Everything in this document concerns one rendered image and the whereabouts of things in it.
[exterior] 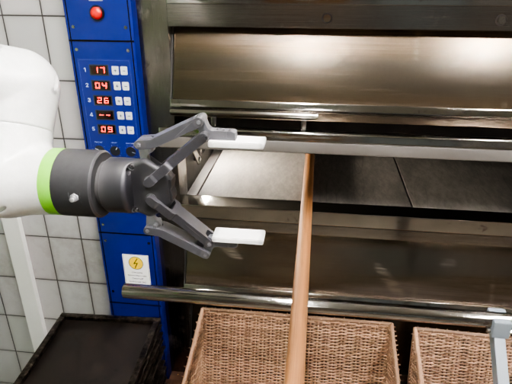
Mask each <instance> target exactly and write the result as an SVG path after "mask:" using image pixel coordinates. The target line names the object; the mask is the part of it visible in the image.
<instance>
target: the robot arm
mask: <svg viewBox="0 0 512 384"><path fill-rule="evenodd" d="M60 92H61V89H60V83H59V78H58V75H57V74H56V71H55V70H54V68H53V67H52V66H51V65H50V64H49V63H48V62H47V61H46V60H45V59H44V58H43V57H42V56H40V55H39V54H37V53H35V52H33V51H30V50H26V49H22V48H18V47H13V46H6V45H2V44H0V218H5V219H12V218H18V217H22V216H31V215H61V216H86V217H98V218H102V217H105V216H106V215H107V214H108V213H109V212H115V213H143V214H145V215H146V226H145V228H144V229H143V231H144V233H145V234H147V235H154V236H159V237H161V238H163V239H165V240H167V241H169V242H171V243H173V244H175V245H177V246H179V247H181V248H183V249H185V250H187V251H189V252H191V253H193V254H196V255H198V256H200V257H202V258H204V259H207V258H209V257H210V254H211V251H212V250H213V248H215V247H224V248H236V247H238V244H249V245H263V244H264V236H265V231H264V230H257V229H233V228H220V227H216V229H215V232H214V231H213V230H211V229H210V228H209V227H207V226H206V225H204V224H203V223H202V222H201V221H200V220H199V219H197V218H196V217H195V216H193V215H192V214H191V213H189V212H188V211H187V210H186V209H185V208H183V207H182V206H181V204H180V202H178V201H177V200H176V199H175V197H176V196H177V190H176V187H175V185H174V183H175V174H174V173H173V172H172V169H173V168H174V167H175V166H176V165H178V164H179V163H180V162H182V161H183V160H184V159H185V158H186V157H188V156H189V155H190V154H191V153H192V152H194V151H195V150H196V149H198V148H199V147H200V146H201V145H203V144H204V143H205V142H207V140H209V141H208V146H209V147H212V148H230V149H263V148H264V146H265V143H266V138H265V136H237V130H236V129H233V128H215V127H212V126H210V124H209V122H208V119H207V115H206V114H205V113H203V112H202V113H199V114H197V115H195V116H193V117H191V118H189V119H186V120H184V121H182V122H180V123H178V124H176V125H174V126H171V127H169V128H167V129H166V130H163V131H161V132H160V133H156V134H150V135H142V136H140V137H139V138H138V139H137V140H136V141H135V142H134V147H135V148H136V149H138V150H139V156H140V158H126V157H112V155H111V154H110V153H109V152H108V151H106V150H97V149H63V148H53V133H54V127H55V122H56V114H57V109H58V105H59V99H60ZM195 129H198V131H199V133H198V134H197V135H196V136H194V137H193V138H192V139H191V140H189V141H188V142H187V143H186V144H184V145H183V146H182V147H180V148H179V150H177V151H176V152H175V153H174V154H173V155H171V156H169V157H168V158H167V159H165V160H164V161H163V162H162V163H161V162H159V161H158V160H156V159H155V158H153V157H152V156H150V155H149V154H150V153H152V152H153V151H154V150H155V148H156V147H158V146H161V145H163V144H165V143H167V142H169V141H171V140H173V139H176V138H178V137H179V136H182V135H184V134H186V133H189V132H190V131H192V130H195ZM168 206H169V207H171V209H170V208H168ZM157 213H161V214H162V215H163V216H164V217H165V218H167V219H171V220H173V221H174V222H176V223H177V224H178V225H179V226H180V227H181V228H183V229H180V228H178V227H177V226H174V225H172V224H171V223H169V222H166V221H162V218H161V217H157V216H156V214H157Z"/></svg>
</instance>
